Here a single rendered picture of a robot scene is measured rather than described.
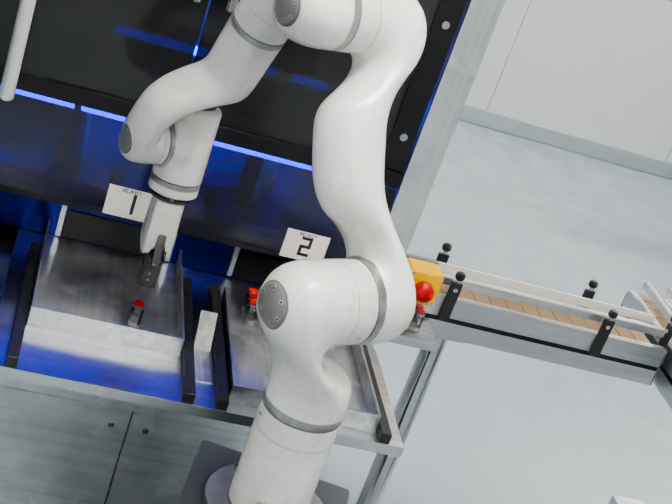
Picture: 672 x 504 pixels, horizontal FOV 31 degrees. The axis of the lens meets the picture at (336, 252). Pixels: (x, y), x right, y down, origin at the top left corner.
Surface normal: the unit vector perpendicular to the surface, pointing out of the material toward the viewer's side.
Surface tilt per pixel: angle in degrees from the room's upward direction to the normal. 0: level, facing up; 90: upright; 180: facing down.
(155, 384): 0
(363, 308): 66
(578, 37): 90
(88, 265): 0
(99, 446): 90
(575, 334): 90
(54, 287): 0
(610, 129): 90
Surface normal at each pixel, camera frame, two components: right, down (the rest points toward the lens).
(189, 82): -0.18, -0.45
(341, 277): 0.52, -0.56
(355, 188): 0.14, 0.22
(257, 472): -0.60, 0.14
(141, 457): 0.12, 0.45
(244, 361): 0.32, -0.86
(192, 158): 0.46, 0.49
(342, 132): -0.21, 0.02
